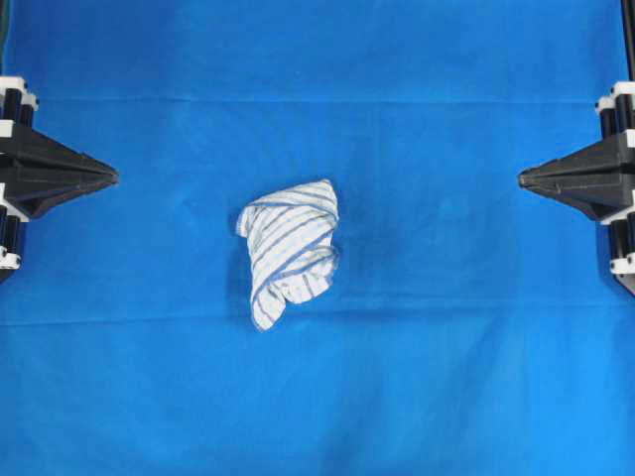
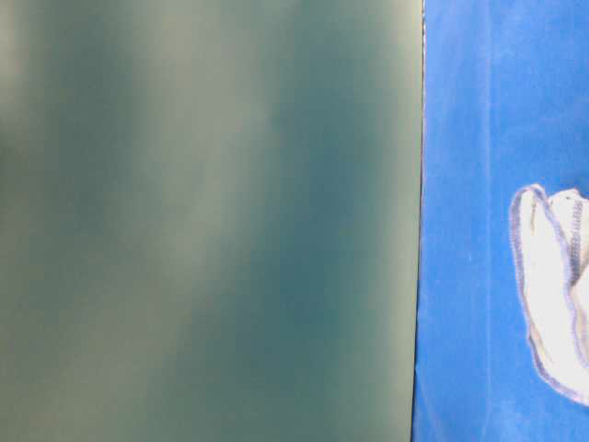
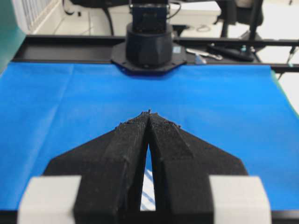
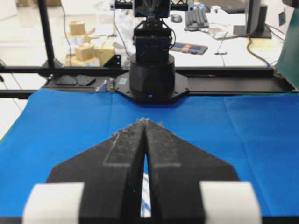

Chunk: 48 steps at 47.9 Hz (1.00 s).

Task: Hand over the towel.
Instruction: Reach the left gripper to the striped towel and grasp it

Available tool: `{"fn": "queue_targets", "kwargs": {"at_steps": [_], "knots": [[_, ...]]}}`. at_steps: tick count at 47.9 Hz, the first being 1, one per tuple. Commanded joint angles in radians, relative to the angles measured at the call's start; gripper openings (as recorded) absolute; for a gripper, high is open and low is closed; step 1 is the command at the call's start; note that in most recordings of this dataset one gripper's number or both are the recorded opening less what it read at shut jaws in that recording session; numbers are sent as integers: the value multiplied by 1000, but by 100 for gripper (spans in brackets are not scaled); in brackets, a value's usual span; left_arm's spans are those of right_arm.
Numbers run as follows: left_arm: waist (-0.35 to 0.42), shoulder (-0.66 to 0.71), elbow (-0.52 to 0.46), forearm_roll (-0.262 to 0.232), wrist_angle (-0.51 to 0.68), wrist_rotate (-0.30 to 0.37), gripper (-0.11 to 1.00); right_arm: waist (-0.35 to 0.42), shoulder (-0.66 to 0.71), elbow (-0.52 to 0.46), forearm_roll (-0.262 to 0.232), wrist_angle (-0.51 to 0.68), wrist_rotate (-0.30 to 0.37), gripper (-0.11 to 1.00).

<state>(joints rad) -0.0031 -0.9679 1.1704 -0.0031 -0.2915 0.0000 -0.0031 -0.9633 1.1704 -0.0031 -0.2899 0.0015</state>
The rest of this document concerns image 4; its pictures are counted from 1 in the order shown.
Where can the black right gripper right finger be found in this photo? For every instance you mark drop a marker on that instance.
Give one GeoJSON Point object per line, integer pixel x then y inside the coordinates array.
{"type": "Point", "coordinates": [191, 186]}

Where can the black metal frame rail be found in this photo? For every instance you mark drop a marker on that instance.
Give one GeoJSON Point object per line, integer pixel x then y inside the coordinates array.
{"type": "Point", "coordinates": [205, 81]}

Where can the blue white striped towel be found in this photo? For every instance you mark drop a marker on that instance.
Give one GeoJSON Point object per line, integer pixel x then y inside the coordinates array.
{"type": "Point", "coordinates": [145, 211]}

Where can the cardboard box lower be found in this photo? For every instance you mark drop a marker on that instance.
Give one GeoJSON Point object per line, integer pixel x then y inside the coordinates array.
{"type": "Point", "coordinates": [85, 52]}

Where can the black monitor stand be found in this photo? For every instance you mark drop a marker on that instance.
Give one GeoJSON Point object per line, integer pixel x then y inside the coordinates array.
{"type": "Point", "coordinates": [255, 17]}

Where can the cardboard box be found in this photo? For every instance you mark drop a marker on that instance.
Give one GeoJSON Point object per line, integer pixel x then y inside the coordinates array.
{"type": "Point", "coordinates": [85, 52]}
{"type": "Point", "coordinates": [77, 28]}

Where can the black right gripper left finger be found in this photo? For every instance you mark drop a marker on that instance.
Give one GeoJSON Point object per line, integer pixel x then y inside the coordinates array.
{"type": "Point", "coordinates": [101, 185]}

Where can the black keyboard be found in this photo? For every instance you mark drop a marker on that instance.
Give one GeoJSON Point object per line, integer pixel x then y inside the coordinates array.
{"type": "Point", "coordinates": [196, 19]}

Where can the grey computer mouse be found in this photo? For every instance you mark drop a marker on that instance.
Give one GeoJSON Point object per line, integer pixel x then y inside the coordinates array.
{"type": "Point", "coordinates": [176, 18]}

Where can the blue table cloth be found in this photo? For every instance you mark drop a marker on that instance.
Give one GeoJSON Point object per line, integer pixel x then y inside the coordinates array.
{"type": "Point", "coordinates": [259, 135]}

